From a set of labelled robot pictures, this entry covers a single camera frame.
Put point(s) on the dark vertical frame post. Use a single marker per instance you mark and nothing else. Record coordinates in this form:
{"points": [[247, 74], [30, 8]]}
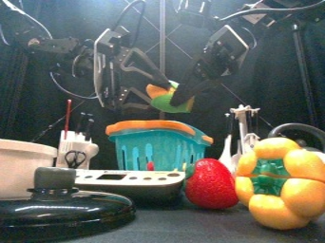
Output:
{"points": [[305, 79]]}

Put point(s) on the white hanging toy utensil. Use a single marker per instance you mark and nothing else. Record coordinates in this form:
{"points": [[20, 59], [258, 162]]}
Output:
{"points": [[252, 136], [227, 152]]}

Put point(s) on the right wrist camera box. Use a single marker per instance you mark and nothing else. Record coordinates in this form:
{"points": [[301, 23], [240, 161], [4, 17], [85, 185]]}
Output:
{"points": [[192, 14]]}

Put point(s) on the red toy strawberry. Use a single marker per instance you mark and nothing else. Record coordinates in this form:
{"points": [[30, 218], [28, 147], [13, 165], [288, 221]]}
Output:
{"points": [[211, 185]]}

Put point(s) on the white toy kitchen scale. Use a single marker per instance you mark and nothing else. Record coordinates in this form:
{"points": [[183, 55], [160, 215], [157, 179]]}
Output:
{"points": [[127, 182]]}

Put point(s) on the yellow toy bell pepper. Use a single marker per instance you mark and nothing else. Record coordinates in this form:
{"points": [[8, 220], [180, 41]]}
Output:
{"points": [[279, 186]]}

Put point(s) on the teal basket with orange rim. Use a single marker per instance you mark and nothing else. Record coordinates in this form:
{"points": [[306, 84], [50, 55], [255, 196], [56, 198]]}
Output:
{"points": [[160, 145]]}

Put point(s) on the white toy utensil rack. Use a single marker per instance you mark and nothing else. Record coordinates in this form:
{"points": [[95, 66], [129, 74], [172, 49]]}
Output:
{"points": [[243, 126]]}

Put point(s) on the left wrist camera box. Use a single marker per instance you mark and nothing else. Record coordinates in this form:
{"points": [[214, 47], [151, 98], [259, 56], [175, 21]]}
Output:
{"points": [[117, 35]]}

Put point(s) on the red toy fruit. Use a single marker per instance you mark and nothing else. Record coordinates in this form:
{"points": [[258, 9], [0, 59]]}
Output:
{"points": [[149, 165]]}

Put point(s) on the black pot lid grey knob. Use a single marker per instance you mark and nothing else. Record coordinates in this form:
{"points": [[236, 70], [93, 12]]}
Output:
{"points": [[62, 212]]}

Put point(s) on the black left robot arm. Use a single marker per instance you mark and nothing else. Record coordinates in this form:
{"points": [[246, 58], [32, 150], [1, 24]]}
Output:
{"points": [[45, 44]]}

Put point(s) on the toy corn with green husk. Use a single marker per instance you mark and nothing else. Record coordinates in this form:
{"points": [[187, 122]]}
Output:
{"points": [[161, 101]]}

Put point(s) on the grey vertical frame post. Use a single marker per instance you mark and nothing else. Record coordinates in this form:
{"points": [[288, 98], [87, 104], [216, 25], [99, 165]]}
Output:
{"points": [[161, 19]]}

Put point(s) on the white toy knife block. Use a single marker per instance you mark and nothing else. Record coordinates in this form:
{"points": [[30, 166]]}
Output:
{"points": [[76, 147]]}

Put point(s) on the white toy cooking pot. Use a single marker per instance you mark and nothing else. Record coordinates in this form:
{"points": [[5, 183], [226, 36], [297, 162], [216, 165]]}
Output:
{"points": [[20, 167]]}

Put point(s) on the black toy scissors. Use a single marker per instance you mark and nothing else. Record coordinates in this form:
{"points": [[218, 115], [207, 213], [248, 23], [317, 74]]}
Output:
{"points": [[74, 158]]}

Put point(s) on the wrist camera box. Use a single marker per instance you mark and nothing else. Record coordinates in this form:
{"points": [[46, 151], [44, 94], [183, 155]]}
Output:
{"points": [[192, 14], [117, 35]]}

